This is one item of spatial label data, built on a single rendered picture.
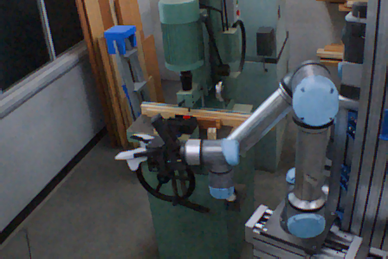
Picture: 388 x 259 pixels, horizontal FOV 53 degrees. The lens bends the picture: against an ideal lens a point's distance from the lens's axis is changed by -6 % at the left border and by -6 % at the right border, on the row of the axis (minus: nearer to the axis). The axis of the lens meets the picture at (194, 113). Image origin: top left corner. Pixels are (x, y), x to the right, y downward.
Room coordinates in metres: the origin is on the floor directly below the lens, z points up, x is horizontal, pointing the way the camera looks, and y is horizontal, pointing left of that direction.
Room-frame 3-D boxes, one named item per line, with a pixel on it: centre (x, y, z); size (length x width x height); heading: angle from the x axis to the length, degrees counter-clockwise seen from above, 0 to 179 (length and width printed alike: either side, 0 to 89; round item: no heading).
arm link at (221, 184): (1.02, -0.07, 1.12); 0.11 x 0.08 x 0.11; 169
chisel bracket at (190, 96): (1.79, 0.01, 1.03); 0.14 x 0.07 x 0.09; 157
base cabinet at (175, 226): (1.89, -0.03, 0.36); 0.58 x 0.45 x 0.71; 157
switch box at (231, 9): (2.01, -0.24, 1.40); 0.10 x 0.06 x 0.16; 157
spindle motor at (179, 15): (1.78, 0.02, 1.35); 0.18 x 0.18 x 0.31
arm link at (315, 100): (0.95, -0.32, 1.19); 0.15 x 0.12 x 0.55; 169
